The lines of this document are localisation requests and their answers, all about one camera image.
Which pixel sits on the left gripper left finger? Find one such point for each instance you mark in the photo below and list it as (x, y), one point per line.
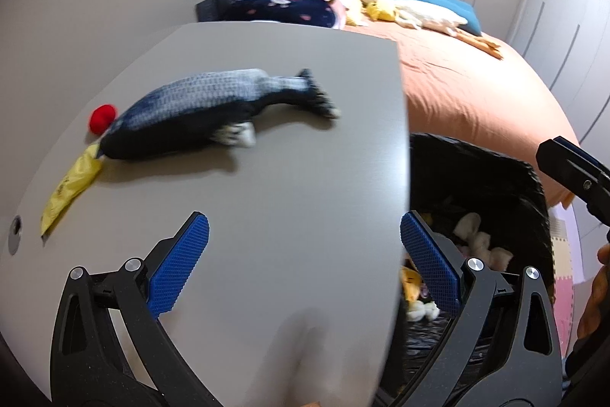
(172, 261)

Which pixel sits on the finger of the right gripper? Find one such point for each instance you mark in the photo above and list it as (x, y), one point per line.
(579, 172)

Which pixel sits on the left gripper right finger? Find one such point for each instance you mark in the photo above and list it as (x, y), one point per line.
(436, 259)

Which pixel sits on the yellow paper snack cup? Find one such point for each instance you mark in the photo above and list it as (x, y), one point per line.
(411, 282)

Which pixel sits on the white cloth rag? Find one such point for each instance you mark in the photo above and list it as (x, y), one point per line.
(418, 310)

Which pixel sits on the black trash bag bin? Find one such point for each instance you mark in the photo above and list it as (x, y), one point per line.
(475, 324)

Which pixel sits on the person's right hand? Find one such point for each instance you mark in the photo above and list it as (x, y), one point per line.
(592, 314)

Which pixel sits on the colourful foam floor mat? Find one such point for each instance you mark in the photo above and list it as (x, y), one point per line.
(567, 267)

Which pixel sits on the orange bed cover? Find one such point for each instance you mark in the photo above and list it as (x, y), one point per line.
(454, 89)

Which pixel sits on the blue fish plush toy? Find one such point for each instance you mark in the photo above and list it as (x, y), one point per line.
(211, 107)

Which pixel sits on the red pompom ball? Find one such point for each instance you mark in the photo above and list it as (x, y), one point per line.
(101, 118)

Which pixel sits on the white goose plush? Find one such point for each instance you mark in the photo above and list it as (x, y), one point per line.
(419, 15)

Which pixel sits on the yellow duck plush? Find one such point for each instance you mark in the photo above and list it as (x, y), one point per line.
(381, 11)

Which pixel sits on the desk cable grommet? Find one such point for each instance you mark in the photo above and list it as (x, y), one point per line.
(14, 235)

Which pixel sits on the black wall socket panel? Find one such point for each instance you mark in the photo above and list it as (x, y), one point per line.
(211, 11)

